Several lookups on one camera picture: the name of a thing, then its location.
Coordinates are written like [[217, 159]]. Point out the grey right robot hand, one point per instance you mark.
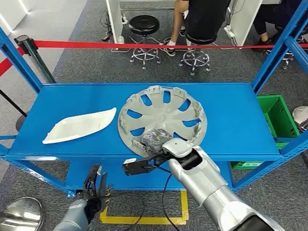
[[155, 140]]

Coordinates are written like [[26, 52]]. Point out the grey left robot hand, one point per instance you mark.
[[103, 191]]

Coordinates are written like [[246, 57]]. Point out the grey plastic wheel hubcap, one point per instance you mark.
[[166, 114]]

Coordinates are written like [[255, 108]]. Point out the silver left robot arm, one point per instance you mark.
[[72, 216]]

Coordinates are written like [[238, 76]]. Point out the white curved plastic part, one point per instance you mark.
[[79, 126]]

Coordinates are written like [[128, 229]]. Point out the blue metal shelf rack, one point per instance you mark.
[[217, 121]]

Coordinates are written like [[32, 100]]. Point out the black round swivel stool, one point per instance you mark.
[[287, 57], [143, 24], [195, 59]]

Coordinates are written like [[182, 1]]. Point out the long red barrier belt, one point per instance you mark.
[[120, 45]]

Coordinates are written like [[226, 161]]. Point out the white plastic bottle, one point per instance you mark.
[[121, 39]]

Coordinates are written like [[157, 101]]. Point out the green plastic crate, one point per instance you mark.
[[245, 165], [276, 116]]

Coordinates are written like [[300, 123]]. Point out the white desk panel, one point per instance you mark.
[[115, 19], [245, 19]]

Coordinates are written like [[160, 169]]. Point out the person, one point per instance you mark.
[[204, 16], [264, 19]]

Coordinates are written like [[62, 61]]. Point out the white power strip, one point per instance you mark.
[[229, 32]]

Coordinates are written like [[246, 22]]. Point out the short red barrier belt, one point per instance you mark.
[[9, 63]]

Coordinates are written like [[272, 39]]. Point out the chrome round stanchion base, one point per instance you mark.
[[302, 118]]

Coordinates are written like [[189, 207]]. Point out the black stanchion post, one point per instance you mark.
[[35, 59], [12, 102]]

